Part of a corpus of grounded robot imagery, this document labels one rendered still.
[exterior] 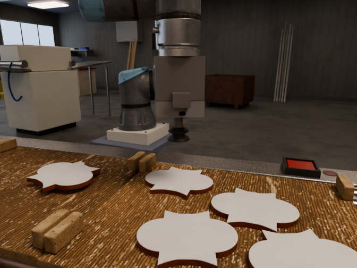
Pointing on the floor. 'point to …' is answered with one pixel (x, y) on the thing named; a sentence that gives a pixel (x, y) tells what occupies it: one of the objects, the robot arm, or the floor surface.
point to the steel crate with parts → (229, 90)
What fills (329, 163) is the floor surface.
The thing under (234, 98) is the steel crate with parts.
